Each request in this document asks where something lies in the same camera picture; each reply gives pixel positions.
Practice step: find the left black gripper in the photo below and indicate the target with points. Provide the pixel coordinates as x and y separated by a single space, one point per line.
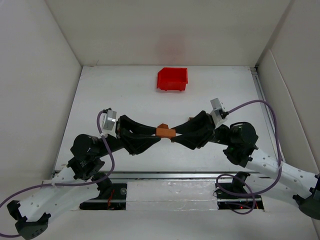
122 135

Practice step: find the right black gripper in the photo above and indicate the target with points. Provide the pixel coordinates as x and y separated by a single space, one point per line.
208 130

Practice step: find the orange arch wood block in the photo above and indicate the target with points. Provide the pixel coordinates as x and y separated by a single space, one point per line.
163 131

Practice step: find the red plastic bin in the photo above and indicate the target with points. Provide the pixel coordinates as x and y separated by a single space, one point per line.
172 79

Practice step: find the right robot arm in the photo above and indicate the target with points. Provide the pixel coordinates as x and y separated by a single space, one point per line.
290 184

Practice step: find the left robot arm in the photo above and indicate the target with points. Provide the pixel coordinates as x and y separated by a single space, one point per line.
85 177

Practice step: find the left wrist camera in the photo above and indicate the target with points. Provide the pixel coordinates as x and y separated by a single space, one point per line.
109 119

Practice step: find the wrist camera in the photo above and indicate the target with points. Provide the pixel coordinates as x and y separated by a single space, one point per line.
218 113
109 119

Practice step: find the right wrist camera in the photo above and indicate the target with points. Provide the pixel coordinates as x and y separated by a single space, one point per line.
218 113

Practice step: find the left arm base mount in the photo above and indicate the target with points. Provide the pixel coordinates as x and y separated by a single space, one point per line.
112 197

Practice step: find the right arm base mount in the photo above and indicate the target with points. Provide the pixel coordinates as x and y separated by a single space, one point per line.
231 193

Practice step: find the aluminium right rail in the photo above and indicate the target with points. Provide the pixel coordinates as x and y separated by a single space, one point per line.
268 117

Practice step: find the aluminium rail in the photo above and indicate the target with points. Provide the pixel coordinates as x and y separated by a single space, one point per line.
268 117
166 175

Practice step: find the aluminium front rail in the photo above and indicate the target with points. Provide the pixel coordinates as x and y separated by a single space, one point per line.
166 175

